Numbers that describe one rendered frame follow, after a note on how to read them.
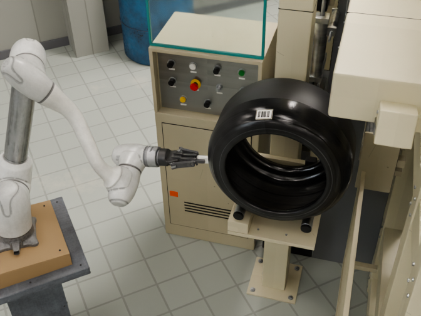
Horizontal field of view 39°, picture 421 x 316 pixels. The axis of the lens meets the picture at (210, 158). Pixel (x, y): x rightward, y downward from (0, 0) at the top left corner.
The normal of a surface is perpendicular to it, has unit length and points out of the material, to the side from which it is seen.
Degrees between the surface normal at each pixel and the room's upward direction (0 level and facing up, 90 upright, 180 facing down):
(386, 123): 72
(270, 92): 11
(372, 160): 90
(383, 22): 0
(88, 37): 90
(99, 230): 0
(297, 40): 90
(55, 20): 90
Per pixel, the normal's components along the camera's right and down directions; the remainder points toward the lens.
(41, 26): 0.42, 0.58
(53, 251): 0.03, -0.80
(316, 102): 0.39, -0.63
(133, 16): -0.54, 0.54
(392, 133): -0.26, 0.35
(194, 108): -0.27, 0.62
